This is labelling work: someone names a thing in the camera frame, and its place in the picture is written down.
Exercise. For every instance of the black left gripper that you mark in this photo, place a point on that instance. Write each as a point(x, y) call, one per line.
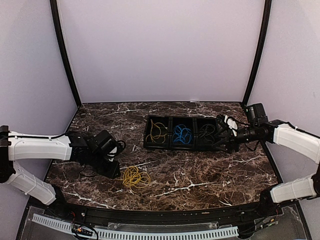
point(111, 173)

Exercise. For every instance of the black middle storage bin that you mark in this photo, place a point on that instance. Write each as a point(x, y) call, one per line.
point(183, 133)

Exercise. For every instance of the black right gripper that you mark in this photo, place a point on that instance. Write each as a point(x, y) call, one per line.
point(229, 143)

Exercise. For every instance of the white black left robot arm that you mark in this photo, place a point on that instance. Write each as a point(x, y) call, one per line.
point(98, 151)

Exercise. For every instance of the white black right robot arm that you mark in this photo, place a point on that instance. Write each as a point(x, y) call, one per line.
point(296, 152)

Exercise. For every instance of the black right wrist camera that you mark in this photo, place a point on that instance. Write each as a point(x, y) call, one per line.
point(229, 123)

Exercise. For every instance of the black front table rail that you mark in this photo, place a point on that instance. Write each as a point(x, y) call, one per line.
point(245, 216)

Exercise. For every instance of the white slotted cable duct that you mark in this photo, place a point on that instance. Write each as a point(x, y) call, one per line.
point(107, 234)

